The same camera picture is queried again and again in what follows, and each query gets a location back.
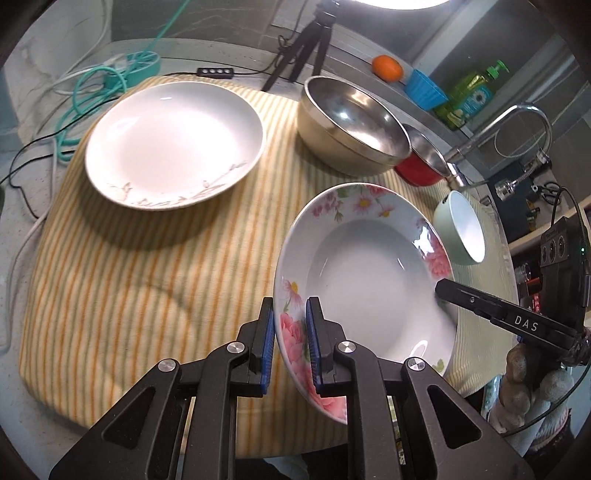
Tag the blue fluted cup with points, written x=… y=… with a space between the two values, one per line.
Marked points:
x=425 y=90

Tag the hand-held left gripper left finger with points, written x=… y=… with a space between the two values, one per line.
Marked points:
x=265 y=350

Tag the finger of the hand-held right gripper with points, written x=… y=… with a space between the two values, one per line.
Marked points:
x=466 y=297

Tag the red bowl with steel inside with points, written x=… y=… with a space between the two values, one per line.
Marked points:
x=413 y=170

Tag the yellow striped cloth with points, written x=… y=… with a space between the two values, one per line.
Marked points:
x=138 y=277

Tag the black inline remote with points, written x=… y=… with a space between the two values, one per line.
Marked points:
x=214 y=71

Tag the floral print plate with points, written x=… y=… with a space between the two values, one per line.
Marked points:
x=369 y=277

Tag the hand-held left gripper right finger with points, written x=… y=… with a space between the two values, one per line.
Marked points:
x=314 y=350

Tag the small light green bowl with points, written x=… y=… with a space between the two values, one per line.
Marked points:
x=464 y=226

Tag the large stainless steel bowl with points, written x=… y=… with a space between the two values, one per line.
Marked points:
x=351 y=115

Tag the person's right hand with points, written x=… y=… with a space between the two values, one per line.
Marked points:
x=517 y=369

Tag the black tripod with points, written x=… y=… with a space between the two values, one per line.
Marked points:
x=302 y=44

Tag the chrome faucet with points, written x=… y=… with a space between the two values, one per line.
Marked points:
x=489 y=124

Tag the orange fruit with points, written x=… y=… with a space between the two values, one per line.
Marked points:
x=388 y=68

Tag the green dish soap bottle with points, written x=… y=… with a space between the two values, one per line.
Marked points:
x=471 y=97

